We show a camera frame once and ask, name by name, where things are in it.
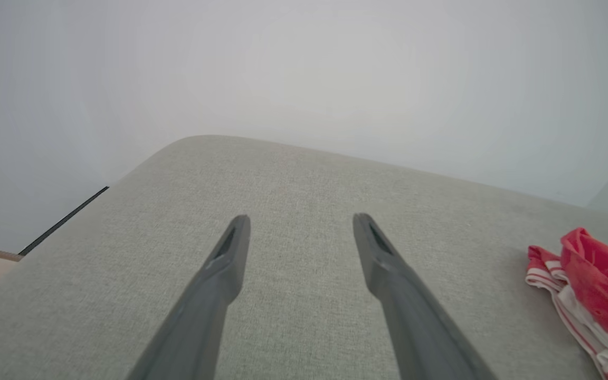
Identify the black baseboard strip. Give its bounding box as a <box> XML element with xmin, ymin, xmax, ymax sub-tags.
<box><xmin>18</xmin><ymin>186</ymin><xmax>110</xmax><ymax>257</ymax></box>

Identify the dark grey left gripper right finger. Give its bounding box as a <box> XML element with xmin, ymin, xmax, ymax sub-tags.
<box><xmin>352</xmin><ymin>213</ymin><xmax>499</xmax><ymax>380</ymax></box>

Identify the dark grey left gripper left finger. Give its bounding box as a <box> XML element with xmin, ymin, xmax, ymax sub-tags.
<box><xmin>127</xmin><ymin>214</ymin><xmax>251</xmax><ymax>380</ymax></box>

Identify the red white jersey garment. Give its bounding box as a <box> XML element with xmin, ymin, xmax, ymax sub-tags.
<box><xmin>526</xmin><ymin>227</ymin><xmax>608</xmax><ymax>380</ymax></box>

